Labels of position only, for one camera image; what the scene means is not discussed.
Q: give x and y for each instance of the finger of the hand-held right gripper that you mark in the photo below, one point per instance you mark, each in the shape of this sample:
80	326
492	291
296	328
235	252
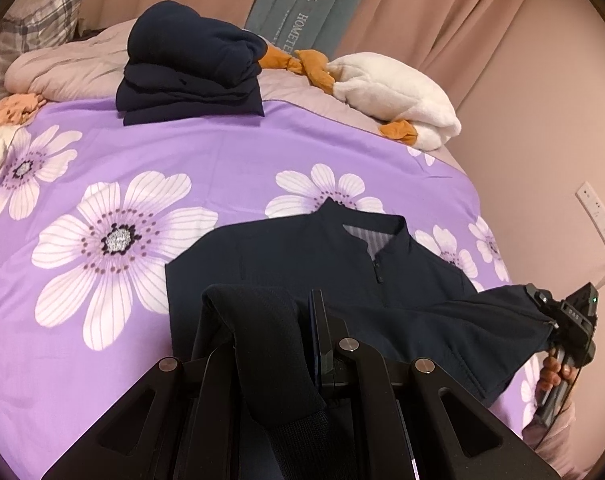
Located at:
539	302

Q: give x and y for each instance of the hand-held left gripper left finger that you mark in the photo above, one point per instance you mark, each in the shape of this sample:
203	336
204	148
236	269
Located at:
207	365

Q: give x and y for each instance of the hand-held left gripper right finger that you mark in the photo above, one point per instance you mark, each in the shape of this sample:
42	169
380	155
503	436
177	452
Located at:
318	340

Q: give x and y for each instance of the dark navy zip jacket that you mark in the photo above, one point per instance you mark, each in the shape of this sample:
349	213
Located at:
292	250

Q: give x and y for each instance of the person's right forearm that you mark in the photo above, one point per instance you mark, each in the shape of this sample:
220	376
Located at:
552	435

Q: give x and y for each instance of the folded navy clothes stack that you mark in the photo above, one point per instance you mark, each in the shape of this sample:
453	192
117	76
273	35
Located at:
182	50

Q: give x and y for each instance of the person's right hand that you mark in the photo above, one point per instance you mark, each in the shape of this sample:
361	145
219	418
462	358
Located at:
557	375

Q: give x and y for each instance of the purple floral bed sheet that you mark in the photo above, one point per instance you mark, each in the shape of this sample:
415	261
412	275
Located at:
207	150

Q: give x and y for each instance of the white and orange plush goose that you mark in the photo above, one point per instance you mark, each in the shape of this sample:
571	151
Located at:
392	90

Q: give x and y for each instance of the pink curtain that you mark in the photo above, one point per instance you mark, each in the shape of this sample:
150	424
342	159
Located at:
432	5

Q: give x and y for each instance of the orange patterned cloth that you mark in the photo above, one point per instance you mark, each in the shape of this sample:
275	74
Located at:
12	107

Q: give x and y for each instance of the pale pink quilt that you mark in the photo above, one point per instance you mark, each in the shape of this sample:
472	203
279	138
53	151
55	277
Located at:
57	70

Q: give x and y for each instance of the grey-green printed hanging cloth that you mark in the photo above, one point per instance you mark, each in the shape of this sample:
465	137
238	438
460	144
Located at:
282	5

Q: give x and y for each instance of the grey plaid pillow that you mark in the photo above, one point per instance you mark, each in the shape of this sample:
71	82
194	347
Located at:
27	30

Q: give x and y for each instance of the white wall socket strip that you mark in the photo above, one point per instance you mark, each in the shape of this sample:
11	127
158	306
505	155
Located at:
599	215

